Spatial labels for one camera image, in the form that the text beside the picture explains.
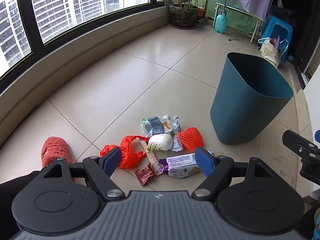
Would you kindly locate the cream tote bag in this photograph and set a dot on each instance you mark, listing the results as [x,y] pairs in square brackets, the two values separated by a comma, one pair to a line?
[270,53]

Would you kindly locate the long thin strip wrapper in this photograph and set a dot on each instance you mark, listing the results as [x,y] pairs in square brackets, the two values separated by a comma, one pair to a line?
[151,157]

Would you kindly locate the small red flower pot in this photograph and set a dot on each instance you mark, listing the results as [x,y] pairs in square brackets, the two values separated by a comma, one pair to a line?
[201,13]

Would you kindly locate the white drying rack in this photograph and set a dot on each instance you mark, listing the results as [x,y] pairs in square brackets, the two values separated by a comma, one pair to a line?
[240,9]

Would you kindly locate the orange fuzzy slipper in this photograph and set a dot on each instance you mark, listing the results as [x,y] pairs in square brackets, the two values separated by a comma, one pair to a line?
[53,147]

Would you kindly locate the blue plastic stool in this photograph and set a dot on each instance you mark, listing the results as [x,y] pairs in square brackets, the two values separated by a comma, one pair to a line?
[267,23]

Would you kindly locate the orange foam fruit net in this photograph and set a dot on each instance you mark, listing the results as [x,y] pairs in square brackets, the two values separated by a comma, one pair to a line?
[191,136]

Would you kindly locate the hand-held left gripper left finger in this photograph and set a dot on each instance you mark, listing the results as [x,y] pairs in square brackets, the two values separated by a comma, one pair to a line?
[112,159]

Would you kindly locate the sliding glass door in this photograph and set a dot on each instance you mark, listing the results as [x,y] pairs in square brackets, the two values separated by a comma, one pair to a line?
[307,42]

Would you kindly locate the teal plastic trash bin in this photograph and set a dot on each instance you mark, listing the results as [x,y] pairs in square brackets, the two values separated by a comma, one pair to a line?
[240,115]

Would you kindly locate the small blue ball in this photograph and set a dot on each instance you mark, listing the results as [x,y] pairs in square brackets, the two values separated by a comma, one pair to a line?
[290,58]

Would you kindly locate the orange plastic bag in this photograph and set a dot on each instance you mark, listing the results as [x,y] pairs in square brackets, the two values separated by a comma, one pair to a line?
[130,160]

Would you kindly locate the person's black trouser leg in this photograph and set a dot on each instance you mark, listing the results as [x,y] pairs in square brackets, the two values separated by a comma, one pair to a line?
[12,205]

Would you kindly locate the teal spray bottle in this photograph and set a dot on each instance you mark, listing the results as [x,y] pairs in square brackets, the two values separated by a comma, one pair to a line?
[221,22]

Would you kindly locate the small purple bag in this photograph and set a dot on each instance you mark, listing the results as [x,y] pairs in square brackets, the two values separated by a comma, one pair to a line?
[276,42]

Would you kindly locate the dark red small packet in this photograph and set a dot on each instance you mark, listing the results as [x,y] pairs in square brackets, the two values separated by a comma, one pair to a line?
[143,175]

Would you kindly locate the black framed window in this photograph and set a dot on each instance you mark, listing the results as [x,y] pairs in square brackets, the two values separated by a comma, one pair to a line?
[27,17]

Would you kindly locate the napa cabbage piece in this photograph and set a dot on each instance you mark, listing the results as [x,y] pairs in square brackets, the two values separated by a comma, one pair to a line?
[161,141]

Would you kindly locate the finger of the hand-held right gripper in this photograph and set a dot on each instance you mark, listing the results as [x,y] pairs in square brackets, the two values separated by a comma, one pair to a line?
[296,141]
[310,165]

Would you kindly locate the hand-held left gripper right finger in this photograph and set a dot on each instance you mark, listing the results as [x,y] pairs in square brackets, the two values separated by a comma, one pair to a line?
[203,161]

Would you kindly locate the large ceramic plant pot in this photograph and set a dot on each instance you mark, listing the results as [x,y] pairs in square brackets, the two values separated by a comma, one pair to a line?
[183,15]

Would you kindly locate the purple and white snack wrapper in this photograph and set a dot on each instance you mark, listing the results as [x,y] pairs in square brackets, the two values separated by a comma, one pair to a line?
[180,165]

